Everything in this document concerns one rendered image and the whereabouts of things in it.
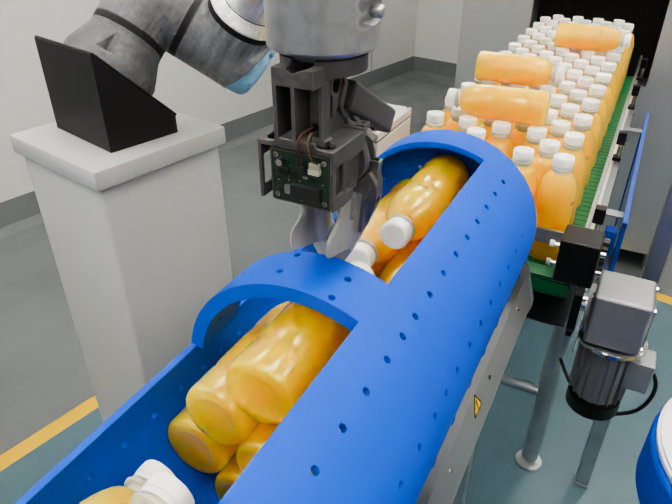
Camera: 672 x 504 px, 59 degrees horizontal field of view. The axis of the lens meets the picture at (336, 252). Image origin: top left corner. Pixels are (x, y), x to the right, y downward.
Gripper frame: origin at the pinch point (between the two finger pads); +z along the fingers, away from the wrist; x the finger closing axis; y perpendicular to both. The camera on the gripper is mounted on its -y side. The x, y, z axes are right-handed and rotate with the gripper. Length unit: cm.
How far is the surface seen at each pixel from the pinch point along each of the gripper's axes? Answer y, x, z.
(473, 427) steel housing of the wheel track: -18.5, 13.3, 37.0
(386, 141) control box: -71, -24, 17
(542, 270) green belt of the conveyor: -61, 15, 34
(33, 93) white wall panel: -150, -252, 59
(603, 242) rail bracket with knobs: -59, 24, 24
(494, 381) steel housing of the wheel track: -30, 14, 38
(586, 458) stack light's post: -91, 35, 111
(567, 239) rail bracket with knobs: -56, 18, 23
